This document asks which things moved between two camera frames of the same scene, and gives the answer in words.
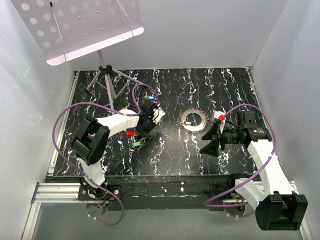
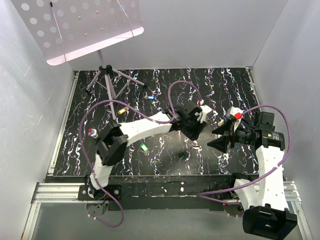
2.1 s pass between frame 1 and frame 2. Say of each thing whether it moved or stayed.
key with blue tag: stayed
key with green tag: moved
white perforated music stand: stayed
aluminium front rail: stayed
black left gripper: moved
